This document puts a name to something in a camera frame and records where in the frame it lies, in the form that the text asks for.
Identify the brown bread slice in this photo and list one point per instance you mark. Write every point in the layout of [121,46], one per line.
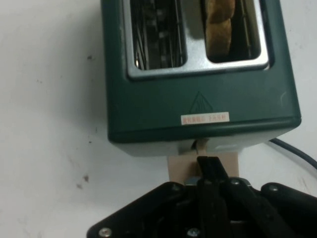
[218,37]

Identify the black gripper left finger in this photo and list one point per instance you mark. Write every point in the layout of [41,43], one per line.
[153,213]

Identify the green two-slot toaster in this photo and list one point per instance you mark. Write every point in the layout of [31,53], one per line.
[153,106]

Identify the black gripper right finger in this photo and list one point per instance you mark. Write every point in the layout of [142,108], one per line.
[247,213]

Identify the beige toaster lever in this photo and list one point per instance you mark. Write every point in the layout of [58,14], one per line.
[178,168]

